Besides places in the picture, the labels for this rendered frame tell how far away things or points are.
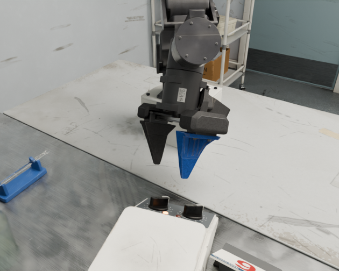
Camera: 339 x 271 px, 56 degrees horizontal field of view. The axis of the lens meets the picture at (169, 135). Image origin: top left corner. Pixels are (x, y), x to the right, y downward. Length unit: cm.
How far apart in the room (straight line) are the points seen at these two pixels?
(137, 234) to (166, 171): 25
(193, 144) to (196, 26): 16
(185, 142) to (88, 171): 30
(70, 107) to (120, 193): 38
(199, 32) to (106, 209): 35
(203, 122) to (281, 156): 35
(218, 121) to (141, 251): 19
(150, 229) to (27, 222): 25
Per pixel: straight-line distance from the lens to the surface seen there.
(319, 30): 323
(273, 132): 82
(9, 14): 190
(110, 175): 67
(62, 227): 59
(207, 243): 46
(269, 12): 331
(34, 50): 199
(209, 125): 42
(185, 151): 45
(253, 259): 53
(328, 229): 62
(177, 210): 53
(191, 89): 48
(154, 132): 54
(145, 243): 43
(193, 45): 41
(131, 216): 46
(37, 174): 69
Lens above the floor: 133
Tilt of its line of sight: 34 degrees down
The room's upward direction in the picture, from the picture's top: straight up
